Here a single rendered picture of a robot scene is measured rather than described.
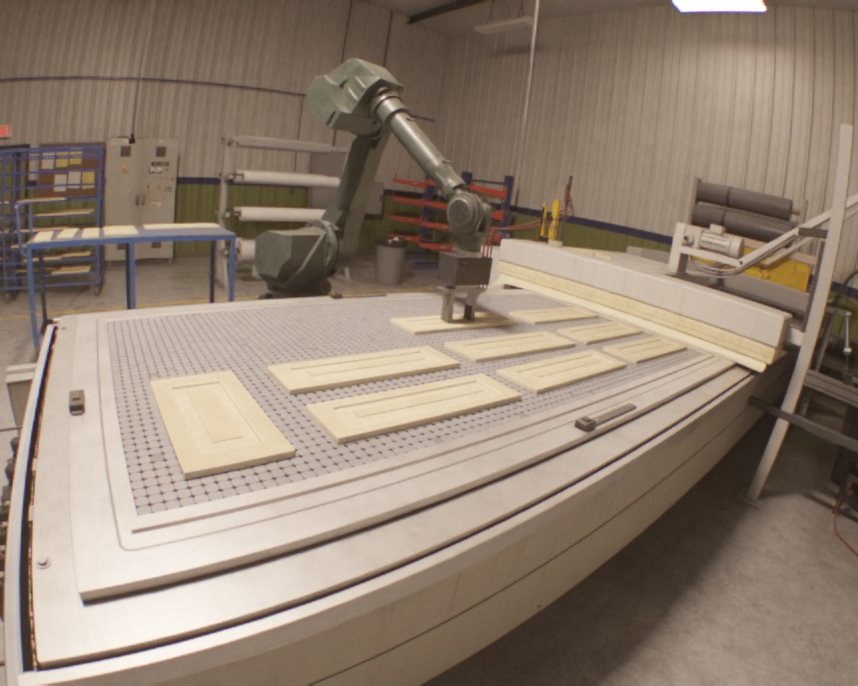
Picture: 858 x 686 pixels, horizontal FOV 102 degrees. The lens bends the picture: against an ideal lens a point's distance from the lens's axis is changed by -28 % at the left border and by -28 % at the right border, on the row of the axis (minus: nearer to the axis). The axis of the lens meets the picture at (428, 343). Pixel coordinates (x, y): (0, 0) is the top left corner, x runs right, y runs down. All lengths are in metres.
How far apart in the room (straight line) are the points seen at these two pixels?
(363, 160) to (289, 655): 2.58
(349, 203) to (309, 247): 0.37
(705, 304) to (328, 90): 2.46
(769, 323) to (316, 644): 2.62
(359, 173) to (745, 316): 2.41
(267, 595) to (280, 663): 0.19
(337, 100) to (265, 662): 2.49
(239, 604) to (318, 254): 2.37
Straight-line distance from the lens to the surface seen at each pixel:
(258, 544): 0.88
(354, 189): 2.97
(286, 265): 2.85
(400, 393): 1.41
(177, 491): 1.02
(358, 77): 2.69
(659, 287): 3.10
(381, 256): 7.37
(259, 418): 1.23
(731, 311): 2.94
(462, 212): 2.13
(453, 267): 2.15
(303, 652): 0.97
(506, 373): 1.70
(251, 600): 0.82
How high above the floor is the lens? 1.47
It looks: 18 degrees down
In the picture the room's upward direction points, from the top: 7 degrees clockwise
